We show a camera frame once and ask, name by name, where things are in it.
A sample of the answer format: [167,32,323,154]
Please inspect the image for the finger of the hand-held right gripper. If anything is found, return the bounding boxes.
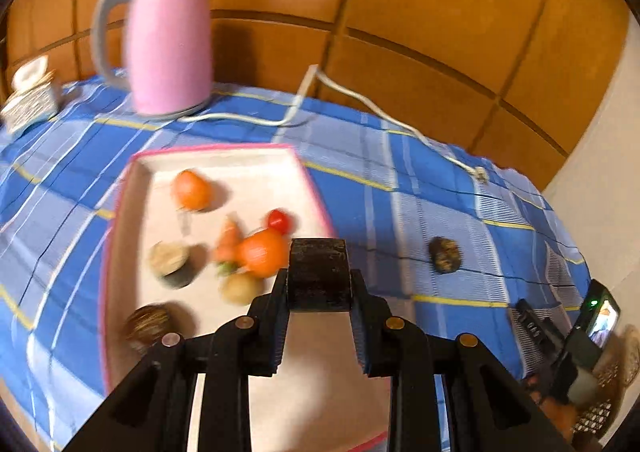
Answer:
[515,298,556,364]
[541,316,569,370]

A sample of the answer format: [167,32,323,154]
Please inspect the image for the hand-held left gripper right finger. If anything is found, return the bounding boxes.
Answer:
[350,269,576,452]

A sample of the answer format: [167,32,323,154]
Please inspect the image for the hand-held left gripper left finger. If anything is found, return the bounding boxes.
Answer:
[62,268,291,452]

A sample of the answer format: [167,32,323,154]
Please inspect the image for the small yellow potato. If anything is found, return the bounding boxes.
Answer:
[221,273,261,305]

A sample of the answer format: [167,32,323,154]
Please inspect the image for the pink cardboard tray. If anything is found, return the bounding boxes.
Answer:
[100,143,391,452]

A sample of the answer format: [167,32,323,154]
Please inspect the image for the long dark sugarcane piece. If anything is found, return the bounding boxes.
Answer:
[288,238,352,314]

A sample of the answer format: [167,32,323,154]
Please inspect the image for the orange mandarin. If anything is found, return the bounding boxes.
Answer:
[236,229,291,278]
[172,170,213,212]

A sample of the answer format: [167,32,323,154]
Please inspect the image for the small orange carrot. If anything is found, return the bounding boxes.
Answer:
[212,218,243,278]

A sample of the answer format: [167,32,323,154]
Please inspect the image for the red cherry tomato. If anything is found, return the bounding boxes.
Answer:
[266,209,292,234]

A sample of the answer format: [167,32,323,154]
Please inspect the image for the dark brown water chestnut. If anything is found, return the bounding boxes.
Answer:
[124,304,173,353]
[430,237,462,274]

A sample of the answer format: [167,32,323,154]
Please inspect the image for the short dark sugarcane piece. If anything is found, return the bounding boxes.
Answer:
[148,241,193,289]

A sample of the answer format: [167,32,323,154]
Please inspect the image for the person's right hand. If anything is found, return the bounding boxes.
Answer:
[525,374,581,439]

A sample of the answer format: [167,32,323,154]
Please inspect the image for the woven wicker seat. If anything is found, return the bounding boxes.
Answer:
[570,327,638,440]

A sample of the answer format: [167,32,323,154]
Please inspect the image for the blue plaid tablecloth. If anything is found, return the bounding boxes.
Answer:
[0,69,593,452]

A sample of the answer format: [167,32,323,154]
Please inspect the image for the pink electric kettle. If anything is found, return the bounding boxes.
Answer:
[91,0,221,120]

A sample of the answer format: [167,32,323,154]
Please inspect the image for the silver patterned tissue box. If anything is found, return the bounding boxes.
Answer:
[0,72,63,134]

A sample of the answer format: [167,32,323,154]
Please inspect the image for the wooden wardrobe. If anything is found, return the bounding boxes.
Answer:
[0,0,631,193]

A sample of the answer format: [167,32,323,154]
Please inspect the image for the white tissue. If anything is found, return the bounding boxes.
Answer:
[12,56,51,89]

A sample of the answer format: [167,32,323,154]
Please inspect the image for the white kettle power cord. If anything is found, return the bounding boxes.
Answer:
[180,64,478,178]

